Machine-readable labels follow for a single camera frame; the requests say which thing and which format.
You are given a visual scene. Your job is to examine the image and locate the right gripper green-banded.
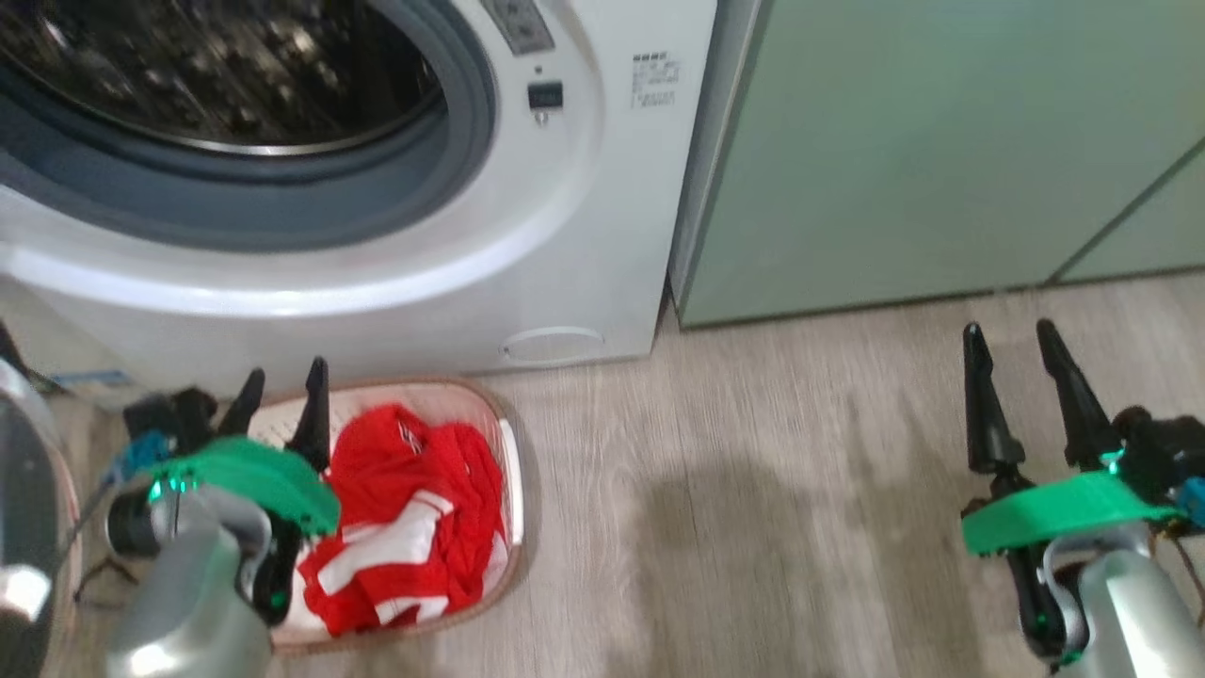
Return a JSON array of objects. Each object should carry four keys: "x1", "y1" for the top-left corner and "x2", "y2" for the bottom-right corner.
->
[{"x1": 959, "y1": 317, "x2": 1180, "y2": 667}]

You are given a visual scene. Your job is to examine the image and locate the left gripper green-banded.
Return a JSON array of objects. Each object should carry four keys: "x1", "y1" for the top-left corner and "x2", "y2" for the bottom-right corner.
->
[{"x1": 149, "y1": 355, "x2": 343, "y2": 629}]

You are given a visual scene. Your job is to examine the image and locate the red white-striped garment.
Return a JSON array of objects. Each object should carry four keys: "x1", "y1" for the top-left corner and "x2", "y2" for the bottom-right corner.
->
[{"x1": 298, "y1": 402, "x2": 510, "y2": 638}]

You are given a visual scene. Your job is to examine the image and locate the washing machine door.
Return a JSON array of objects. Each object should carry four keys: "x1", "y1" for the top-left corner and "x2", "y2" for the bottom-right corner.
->
[{"x1": 0, "y1": 318, "x2": 86, "y2": 678}]

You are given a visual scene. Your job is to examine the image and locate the grey rubber door gasket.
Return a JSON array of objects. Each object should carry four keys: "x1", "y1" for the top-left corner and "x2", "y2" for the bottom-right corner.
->
[{"x1": 0, "y1": 0, "x2": 498, "y2": 254}]

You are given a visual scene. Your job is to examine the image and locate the cream perforated laundry basket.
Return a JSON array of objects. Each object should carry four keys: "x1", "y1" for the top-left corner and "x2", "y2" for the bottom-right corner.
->
[{"x1": 245, "y1": 376, "x2": 529, "y2": 656}]

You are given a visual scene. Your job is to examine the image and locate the white washing machine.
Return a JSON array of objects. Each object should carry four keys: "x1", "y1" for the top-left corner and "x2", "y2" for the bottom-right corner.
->
[{"x1": 0, "y1": 0, "x2": 719, "y2": 401}]

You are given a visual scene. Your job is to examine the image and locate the steel washing drum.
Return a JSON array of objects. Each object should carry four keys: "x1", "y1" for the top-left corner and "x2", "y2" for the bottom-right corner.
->
[{"x1": 0, "y1": 0, "x2": 445, "y2": 157}]

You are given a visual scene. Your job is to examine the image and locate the black door latch socket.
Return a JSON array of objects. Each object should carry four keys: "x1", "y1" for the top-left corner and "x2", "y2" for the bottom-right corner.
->
[{"x1": 526, "y1": 81, "x2": 565, "y2": 127}]

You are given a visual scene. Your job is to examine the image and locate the printed washing machine sticker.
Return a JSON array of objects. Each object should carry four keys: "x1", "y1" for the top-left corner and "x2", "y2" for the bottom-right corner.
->
[{"x1": 632, "y1": 53, "x2": 682, "y2": 110}]

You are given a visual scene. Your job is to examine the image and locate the oval filter cover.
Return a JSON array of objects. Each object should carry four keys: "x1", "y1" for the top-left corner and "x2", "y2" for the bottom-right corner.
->
[{"x1": 498, "y1": 326, "x2": 606, "y2": 365}]

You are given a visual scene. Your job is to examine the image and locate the pale green cabinet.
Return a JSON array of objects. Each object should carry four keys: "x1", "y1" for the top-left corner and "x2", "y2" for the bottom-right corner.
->
[{"x1": 667, "y1": 0, "x2": 1205, "y2": 330}]

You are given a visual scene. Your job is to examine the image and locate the left blue cable connector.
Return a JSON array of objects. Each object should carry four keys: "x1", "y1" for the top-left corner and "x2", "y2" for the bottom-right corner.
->
[{"x1": 111, "y1": 430, "x2": 172, "y2": 483}]

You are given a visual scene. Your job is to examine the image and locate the right thin black cable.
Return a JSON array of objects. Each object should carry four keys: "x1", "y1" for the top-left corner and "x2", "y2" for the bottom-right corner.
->
[{"x1": 1165, "y1": 525, "x2": 1205, "y2": 627}]

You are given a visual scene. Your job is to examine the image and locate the thin black cable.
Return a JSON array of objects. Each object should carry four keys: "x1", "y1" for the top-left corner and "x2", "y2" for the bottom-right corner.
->
[
  {"x1": 52, "y1": 471, "x2": 144, "y2": 605},
  {"x1": 1165, "y1": 525, "x2": 1205, "y2": 627}
]

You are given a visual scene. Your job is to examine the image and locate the left thin black cable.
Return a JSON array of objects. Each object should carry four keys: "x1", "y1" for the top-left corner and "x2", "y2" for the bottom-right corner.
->
[{"x1": 52, "y1": 471, "x2": 144, "y2": 605}]

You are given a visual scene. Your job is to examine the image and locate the white cable tag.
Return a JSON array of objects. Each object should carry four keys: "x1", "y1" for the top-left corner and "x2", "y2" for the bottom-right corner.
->
[{"x1": 0, "y1": 564, "x2": 51, "y2": 623}]

